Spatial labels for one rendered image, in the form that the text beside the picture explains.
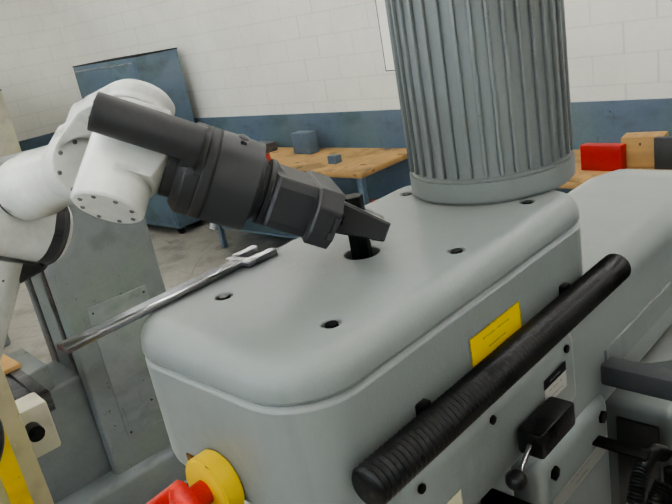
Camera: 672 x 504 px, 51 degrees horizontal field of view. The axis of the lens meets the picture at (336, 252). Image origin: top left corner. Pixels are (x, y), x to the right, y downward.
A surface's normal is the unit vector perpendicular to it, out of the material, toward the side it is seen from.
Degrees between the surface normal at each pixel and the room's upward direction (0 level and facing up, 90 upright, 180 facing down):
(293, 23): 90
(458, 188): 90
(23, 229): 100
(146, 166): 60
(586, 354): 90
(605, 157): 90
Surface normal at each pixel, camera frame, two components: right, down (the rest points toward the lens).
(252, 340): -0.18, -0.93
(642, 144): -0.56, 0.37
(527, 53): 0.36, 0.25
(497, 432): 0.72, 0.11
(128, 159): 0.34, -0.29
